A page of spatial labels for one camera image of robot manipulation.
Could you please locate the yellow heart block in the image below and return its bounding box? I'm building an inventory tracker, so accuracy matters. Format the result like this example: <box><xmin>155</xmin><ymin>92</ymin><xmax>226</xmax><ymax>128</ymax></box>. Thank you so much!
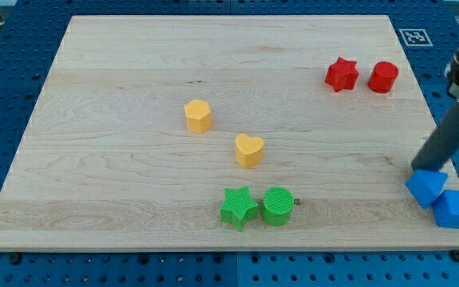
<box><xmin>235</xmin><ymin>133</ymin><xmax>265</xmax><ymax>168</ymax></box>

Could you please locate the wooden board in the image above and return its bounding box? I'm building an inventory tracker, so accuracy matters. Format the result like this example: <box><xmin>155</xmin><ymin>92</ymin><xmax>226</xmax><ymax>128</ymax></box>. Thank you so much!
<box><xmin>0</xmin><ymin>15</ymin><xmax>459</xmax><ymax>252</ymax></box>

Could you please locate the green star block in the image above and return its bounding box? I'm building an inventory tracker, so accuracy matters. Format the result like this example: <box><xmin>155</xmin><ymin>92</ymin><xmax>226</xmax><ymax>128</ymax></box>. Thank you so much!
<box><xmin>220</xmin><ymin>186</ymin><xmax>259</xmax><ymax>231</ymax></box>

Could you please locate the blue cube block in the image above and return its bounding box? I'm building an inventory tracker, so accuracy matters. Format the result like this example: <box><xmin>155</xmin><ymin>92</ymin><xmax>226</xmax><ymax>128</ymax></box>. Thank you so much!
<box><xmin>432</xmin><ymin>190</ymin><xmax>459</xmax><ymax>229</ymax></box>

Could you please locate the blue triangle block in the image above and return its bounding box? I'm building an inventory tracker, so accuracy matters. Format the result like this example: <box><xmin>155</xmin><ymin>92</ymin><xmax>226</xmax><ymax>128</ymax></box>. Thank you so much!
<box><xmin>406</xmin><ymin>169</ymin><xmax>448</xmax><ymax>209</ymax></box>

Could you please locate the yellow hexagon block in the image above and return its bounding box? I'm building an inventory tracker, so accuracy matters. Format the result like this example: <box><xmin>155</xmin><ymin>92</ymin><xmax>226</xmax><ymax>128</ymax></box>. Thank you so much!
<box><xmin>184</xmin><ymin>99</ymin><xmax>212</xmax><ymax>134</ymax></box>

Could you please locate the fiducial marker tag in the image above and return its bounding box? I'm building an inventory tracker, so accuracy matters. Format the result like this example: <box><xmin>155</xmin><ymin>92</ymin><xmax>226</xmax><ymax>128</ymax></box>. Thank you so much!
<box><xmin>399</xmin><ymin>28</ymin><xmax>433</xmax><ymax>47</ymax></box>

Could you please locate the red cylinder block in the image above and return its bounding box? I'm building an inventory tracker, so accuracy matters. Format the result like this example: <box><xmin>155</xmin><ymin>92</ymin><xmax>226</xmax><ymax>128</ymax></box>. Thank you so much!
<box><xmin>367</xmin><ymin>61</ymin><xmax>399</xmax><ymax>93</ymax></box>

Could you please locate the red star block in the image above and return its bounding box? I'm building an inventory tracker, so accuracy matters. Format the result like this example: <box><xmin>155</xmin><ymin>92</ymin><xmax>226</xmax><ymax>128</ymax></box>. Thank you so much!
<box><xmin>324</xmin><ymin>57</ymin><xmax>359</xmax><ymax>92</ymax></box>

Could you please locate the green cylinder block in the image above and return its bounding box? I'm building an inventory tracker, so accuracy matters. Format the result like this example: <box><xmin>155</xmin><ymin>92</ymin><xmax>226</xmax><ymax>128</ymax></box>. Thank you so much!
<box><xmin>261</xmin><ymin>187</ymin><xmax>294</xmax><ymax>226</ymax></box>

